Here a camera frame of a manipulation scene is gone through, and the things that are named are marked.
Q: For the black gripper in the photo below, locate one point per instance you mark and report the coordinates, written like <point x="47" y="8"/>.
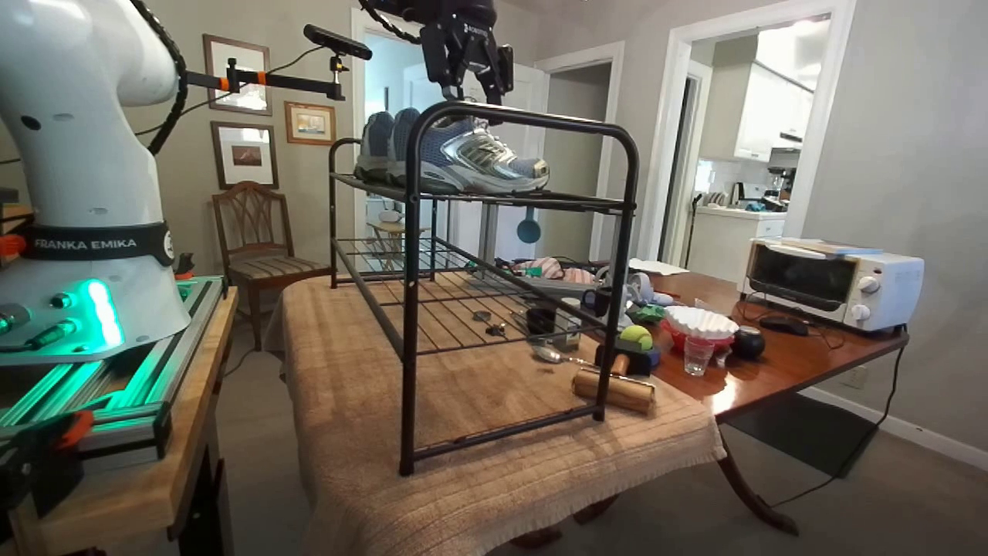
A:
<point x="458" y="48"/>

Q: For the grey blue white sneaker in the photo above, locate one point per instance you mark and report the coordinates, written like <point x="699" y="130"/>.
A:
<point x="370" y="144"/>
<point x="483" y="157"/>

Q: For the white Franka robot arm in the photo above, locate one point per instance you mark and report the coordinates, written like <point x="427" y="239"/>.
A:
<point x="73" y="154"/>

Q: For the white door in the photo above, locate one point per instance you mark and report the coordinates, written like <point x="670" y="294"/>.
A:
<point x="529" y="86"/>

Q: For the blue round utensil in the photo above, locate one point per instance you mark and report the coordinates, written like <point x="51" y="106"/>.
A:
<point x="529" y="229"/>

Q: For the small wooden framed picture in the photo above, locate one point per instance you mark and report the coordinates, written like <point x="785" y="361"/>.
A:
<point x="310" y="122"/>

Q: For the pink striped cloth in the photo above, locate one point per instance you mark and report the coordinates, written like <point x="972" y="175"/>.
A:
<point x="571" y="277"/>

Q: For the tall dark framed picture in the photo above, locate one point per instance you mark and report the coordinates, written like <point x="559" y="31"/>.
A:
<point x="236" y="73"/>

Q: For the small black clip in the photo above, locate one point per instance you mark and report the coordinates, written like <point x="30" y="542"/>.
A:
<point x="496" y="330"/>
<point x="483" y="317"/>

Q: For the square framed landscape picture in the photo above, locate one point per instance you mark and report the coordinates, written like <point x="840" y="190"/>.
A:
<point x="243" y="154"/>

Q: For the black metal shoe rack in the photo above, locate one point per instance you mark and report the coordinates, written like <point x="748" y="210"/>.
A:
<point x="407" y="311"/>

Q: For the black measuring cup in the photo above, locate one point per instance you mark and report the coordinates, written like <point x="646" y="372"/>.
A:
<point x="541" y="318"/>

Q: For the black mug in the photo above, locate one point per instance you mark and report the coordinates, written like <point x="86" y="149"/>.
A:
<point x="599" y="300"/>

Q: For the white paper sheet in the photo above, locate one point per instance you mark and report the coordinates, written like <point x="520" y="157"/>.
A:
<point x="658" y="268"/>

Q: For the brown wooden chair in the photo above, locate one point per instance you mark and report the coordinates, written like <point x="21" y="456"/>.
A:
<point x="257" y="268"/>

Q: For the round metal lid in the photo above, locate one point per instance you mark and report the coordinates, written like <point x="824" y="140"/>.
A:
<point x="547" y="356"/>

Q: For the green crumpled object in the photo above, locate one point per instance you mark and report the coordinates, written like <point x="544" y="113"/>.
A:
<point x="646" y="314"/>

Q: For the white kitchen counter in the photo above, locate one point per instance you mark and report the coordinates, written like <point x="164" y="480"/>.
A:
<point x="730" y="241"/>

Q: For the yellow green tennis ball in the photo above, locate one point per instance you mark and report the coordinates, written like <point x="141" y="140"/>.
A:
<point x="637" y="339"/>

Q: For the dark blue small container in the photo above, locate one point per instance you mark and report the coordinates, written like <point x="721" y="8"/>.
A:
<point x="644" y="361"/>

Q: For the red bowl with white lid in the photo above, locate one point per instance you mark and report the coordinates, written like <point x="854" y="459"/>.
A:
<point x="699" y="324"/>

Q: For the beige woven tablecloth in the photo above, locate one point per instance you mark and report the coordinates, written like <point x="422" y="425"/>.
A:
<point x="464" y="434"/>

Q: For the clear plastic cup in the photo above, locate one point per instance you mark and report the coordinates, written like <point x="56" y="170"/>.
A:
<point x="699" y="356"/>

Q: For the black round container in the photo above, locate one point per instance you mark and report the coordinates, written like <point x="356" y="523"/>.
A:
<point x="748" y="344"/>

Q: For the white toaster oven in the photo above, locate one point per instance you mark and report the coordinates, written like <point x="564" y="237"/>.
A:
<point x="835" y="283"/>

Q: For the dark wooden table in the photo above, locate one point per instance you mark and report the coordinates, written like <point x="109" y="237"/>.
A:
<point x="804" y="361"/>

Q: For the wooden robot cart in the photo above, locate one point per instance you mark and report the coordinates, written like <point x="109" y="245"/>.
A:
<point x="134" y="483"/>

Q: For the black orange clamp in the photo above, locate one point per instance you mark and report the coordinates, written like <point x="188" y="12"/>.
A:
<point x="47" y="451"/>

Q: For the black bar camera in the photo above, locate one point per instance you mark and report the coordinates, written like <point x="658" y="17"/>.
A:
<point x="336" y="41"/>

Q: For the black boom camera stand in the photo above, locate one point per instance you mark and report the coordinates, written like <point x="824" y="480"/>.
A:
<point x="278" y="81"/>

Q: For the white kitchen wall cabinets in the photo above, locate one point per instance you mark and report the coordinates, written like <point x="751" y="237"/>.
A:
<point x="776" y="103"/>

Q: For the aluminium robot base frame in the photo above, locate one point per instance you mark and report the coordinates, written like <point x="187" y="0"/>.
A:
<point x="123" y="391"/>

